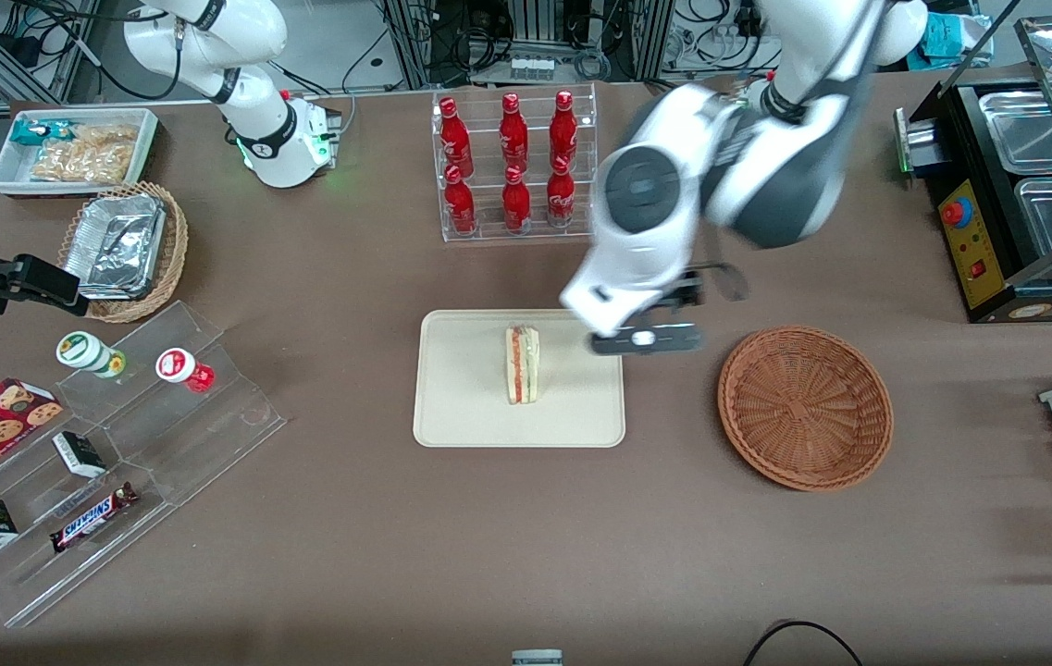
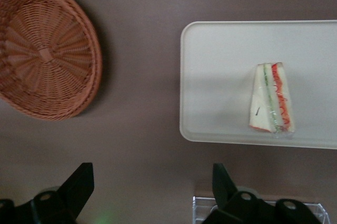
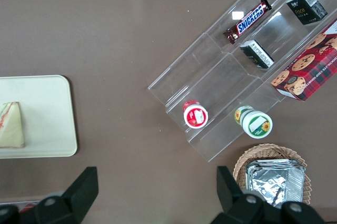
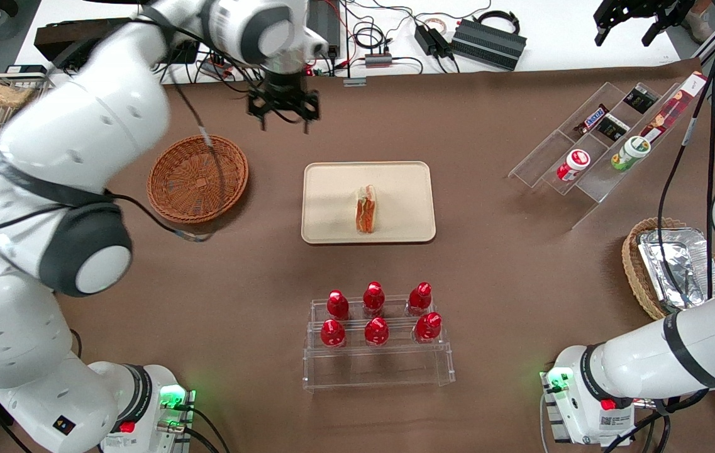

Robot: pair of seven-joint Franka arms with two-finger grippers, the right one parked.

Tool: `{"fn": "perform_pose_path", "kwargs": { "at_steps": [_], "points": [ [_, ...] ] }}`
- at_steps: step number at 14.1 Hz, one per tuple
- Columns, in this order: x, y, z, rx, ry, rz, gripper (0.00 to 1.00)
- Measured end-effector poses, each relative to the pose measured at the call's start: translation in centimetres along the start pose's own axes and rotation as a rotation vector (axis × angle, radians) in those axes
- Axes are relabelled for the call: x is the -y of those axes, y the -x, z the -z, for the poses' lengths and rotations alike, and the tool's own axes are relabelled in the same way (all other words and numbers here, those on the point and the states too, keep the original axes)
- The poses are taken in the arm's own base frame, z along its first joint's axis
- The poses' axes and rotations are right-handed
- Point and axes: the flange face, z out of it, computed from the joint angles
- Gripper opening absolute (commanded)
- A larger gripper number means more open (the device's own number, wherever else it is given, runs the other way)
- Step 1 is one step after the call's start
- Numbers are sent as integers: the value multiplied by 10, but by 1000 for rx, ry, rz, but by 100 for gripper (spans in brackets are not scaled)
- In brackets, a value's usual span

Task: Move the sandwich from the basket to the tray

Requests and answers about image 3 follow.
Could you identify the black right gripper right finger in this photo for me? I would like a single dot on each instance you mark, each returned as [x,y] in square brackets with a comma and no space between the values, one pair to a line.
[234,205]

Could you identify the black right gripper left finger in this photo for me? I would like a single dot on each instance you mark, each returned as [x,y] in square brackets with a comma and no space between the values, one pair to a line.
[71,203]

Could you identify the triangle sandwich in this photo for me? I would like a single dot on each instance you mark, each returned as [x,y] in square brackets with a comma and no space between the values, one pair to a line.
[11,126]

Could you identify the light wicker basket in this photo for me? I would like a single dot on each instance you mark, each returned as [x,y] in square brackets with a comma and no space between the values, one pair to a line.
[268,151]

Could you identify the beige plastic tray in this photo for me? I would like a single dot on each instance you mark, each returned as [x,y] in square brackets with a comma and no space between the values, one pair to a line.
[44,118]

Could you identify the green lidded cup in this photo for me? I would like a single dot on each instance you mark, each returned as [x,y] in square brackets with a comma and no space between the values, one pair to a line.
[256,125]

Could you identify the red lidded cup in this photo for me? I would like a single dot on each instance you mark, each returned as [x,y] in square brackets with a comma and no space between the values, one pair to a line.
[196,115]

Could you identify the clear acrylic tiered stand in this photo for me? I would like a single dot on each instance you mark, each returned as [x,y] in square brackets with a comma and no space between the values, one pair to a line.
[210,76]

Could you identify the small black carton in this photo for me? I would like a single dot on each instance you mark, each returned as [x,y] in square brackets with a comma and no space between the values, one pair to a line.
[306,7]
[256,54]

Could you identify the red plaid cookie box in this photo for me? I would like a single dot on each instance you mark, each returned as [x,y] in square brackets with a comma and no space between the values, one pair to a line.
[313,69]

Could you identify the Snickers chocolate bar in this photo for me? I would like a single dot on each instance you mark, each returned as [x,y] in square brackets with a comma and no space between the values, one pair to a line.
[248,20]

